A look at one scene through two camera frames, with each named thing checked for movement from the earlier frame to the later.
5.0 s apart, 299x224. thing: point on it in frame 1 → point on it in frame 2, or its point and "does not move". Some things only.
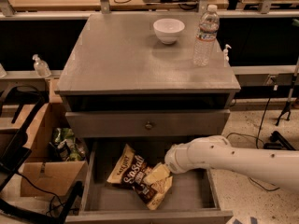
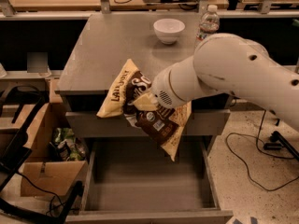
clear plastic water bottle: (205, 44) does not move
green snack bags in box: (64, 147) does not move
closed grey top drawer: (148, 123) does not move
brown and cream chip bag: (130, 170) → (164, 125)
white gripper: (172, 160) → (163, 88)
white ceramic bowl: (168, 30) does not move
